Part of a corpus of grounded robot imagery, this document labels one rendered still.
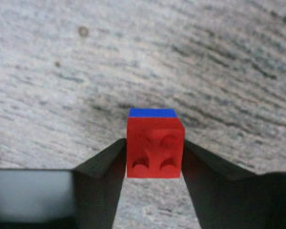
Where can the red toy brick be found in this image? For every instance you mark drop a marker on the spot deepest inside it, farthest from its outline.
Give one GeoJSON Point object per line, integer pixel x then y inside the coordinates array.
{"type": "Point", "coordinates": [154, 147]}

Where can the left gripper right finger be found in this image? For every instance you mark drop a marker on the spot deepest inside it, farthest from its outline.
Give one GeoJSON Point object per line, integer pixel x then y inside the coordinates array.
{"type": "Point", "coordinates": [226, 196]}

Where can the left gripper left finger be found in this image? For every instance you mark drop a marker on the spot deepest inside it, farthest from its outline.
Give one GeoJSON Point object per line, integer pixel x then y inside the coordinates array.
{"type": "Point", "coordinates": [82, 197]}

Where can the blue block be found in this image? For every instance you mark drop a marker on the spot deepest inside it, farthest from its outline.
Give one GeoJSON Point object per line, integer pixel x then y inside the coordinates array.
{"type": "Point", "coordinates": [152, 113]}

